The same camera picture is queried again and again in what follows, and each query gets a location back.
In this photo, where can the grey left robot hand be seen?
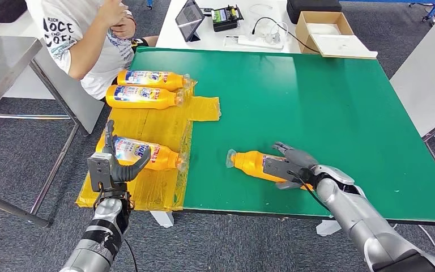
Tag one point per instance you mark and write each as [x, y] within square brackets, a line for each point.
[123, 172]

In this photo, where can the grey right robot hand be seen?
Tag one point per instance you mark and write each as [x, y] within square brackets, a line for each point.
[300, 157]

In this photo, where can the orange detergent bottle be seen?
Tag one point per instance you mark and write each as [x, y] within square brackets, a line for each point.
[146, 79]
[161, 157]
[138, 97]
[249, 163]

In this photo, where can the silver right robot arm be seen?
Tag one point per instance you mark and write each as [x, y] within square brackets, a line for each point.
[371, 221]

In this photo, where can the yellow plastic sheet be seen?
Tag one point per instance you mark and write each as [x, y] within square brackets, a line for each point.
[153, 124]

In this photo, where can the white table foot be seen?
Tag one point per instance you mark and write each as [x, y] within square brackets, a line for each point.
[163, 219]
[328, 228]

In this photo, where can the open cardboard box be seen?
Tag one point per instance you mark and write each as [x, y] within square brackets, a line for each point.
[333, 43]

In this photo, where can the white power strip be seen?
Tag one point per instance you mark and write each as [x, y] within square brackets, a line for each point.
[255, 42]

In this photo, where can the person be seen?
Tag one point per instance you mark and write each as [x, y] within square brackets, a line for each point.
[78, 45]

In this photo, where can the black hard case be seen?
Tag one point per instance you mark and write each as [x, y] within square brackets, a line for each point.
[312, 8]

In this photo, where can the black label printer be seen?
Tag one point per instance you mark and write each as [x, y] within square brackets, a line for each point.
[225, 18]

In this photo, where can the stainless steel table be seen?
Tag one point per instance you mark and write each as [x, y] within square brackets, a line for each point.
[3, 62]

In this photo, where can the black tablet on stand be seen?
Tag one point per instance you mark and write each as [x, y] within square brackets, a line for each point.
[189, 18]

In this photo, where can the black bag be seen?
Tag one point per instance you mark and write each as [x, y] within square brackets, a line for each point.
[0, 10]

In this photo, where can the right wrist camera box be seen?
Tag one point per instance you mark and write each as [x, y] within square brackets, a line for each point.
[281, 169]

